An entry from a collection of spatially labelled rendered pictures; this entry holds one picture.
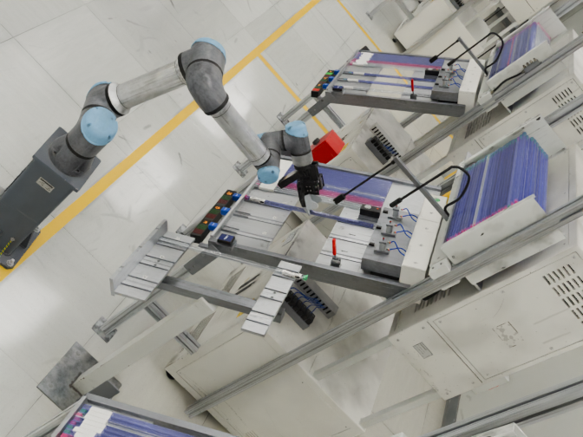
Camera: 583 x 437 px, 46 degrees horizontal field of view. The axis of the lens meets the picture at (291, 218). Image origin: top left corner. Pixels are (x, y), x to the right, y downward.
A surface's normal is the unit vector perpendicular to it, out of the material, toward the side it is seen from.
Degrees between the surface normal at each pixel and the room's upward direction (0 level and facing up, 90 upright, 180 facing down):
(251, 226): 43
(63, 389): 0
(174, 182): 0
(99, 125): 7
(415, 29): 90
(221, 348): 90
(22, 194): 90
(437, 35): 90
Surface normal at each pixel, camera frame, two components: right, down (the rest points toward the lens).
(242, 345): -0.32, 0.51
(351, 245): 0.04, -0.84
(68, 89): 0.68, -0.47
